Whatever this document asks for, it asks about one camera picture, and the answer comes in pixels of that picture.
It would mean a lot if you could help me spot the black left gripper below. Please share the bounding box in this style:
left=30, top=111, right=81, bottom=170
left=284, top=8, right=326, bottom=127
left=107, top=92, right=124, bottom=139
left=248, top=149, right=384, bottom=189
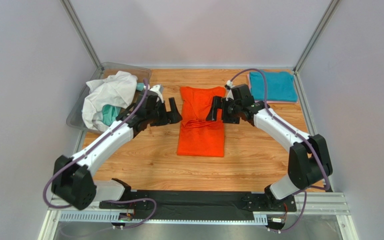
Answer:
left=146, top=97, right=183, bottom=126

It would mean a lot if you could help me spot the orange t-shirt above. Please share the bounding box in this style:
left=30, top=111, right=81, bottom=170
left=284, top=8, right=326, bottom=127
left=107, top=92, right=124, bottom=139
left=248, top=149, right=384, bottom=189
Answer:
left=177, top=86, right=226, bottom=157

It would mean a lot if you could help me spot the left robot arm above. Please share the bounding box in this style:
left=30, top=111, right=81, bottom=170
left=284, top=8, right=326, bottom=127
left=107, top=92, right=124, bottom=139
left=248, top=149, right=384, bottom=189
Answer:
left=45, top=91, right=182, bottom=210

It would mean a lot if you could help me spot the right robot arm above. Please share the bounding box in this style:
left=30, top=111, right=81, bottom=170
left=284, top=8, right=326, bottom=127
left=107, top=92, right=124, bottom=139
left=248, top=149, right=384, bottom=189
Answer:
left=206, top=84, right=333, bottom=201

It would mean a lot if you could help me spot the folded pink t-shirt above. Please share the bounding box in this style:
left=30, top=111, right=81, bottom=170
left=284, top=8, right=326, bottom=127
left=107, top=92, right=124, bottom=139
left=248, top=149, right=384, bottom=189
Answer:
left=246, top=73, right=299, bottom=105

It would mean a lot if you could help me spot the white t-shirt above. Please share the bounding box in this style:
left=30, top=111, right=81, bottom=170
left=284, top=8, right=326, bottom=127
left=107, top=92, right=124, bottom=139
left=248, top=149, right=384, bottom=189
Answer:
left=81, top=71, right=138, bottom=132

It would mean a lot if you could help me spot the teal green t-shirt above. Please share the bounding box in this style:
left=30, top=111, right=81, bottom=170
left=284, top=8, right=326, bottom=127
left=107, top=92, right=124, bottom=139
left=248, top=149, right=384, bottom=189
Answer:
left=101, top=82, right=145, bottom=126

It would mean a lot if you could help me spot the folded blue t-shirt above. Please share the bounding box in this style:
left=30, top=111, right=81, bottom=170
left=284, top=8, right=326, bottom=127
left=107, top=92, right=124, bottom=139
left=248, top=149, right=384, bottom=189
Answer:
left=249, top=69, right=299, bottom=103

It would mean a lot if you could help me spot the clear plastic bin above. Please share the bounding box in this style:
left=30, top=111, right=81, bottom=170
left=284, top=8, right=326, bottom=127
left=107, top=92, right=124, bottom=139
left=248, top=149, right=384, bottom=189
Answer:
left=66, top=62, right=152, bottom=134

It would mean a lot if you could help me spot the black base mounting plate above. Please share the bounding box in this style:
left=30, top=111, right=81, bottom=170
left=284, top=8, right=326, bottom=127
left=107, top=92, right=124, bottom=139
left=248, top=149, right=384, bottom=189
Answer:
left=99, top=190, right=297, bottom=221

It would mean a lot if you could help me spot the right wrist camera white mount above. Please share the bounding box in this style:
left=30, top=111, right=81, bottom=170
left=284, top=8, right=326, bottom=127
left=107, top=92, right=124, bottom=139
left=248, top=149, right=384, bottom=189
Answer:
left=224, top=80, right=234, bottom=100

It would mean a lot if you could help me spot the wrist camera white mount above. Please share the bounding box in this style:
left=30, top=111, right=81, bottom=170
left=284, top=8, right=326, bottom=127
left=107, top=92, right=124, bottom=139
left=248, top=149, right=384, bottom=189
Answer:
left=149, top=84, right=165, bottom=103
left=224, top=80, right=234, bottom=100

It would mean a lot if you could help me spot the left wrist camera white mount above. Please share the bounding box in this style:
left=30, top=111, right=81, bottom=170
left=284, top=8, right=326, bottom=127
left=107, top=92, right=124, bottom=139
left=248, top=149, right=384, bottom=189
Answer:
left=149, top=84, right=165, bottom=103

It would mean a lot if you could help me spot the aluminium frame rail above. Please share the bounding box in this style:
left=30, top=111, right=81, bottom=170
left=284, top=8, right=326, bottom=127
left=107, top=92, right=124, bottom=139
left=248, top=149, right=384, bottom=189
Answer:
left=38, top=192, right=358, bottom=240

